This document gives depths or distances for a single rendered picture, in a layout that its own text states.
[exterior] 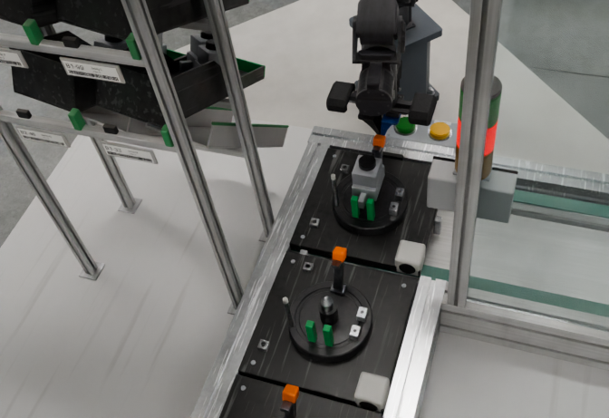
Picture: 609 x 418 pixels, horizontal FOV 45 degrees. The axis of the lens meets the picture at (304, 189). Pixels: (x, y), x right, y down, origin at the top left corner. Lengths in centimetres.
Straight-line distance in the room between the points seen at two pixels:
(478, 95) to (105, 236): 93
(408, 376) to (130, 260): 62
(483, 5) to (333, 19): 116
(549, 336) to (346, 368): 34
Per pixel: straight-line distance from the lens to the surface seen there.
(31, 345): 149
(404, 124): 149
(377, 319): 122
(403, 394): 119
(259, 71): 127
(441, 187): 105
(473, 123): 92
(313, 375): 119
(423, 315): 125
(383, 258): 129
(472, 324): 129
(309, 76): 178
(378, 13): 116
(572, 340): 128
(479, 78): 86
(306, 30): 191
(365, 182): 126
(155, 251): 151
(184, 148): 103
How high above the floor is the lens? 204
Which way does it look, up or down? 50 degrees down
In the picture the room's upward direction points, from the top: 10 degrees counter-clockwise
